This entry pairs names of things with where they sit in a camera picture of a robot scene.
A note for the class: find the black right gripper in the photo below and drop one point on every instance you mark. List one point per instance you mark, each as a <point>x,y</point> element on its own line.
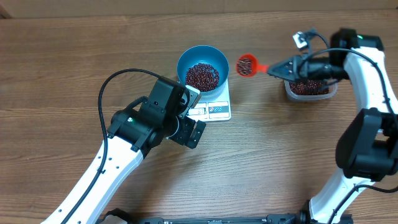
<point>294,64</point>

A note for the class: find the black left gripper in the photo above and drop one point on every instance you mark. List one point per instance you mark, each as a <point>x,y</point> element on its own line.
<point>187,125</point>

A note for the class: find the red measuring scoop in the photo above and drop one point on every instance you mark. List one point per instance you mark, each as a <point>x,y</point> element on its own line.
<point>248,66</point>

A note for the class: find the blue bowl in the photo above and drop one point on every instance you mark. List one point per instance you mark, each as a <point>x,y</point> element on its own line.
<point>203,54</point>

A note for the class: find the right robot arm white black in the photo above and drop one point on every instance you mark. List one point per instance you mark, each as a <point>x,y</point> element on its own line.
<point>367,150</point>

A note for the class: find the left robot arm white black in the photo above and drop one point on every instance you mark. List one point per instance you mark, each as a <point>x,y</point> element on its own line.
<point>133,132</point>

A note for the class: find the white kitchen scale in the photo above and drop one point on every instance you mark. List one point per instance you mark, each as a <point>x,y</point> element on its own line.
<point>213,106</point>

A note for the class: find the red beans in bowl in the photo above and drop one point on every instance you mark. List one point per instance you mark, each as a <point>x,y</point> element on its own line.
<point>203,77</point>

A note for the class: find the clear plastic container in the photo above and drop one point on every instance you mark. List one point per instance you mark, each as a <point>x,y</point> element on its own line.
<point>333,86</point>

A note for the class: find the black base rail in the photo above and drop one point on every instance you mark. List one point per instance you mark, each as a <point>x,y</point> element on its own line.
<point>270,219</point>

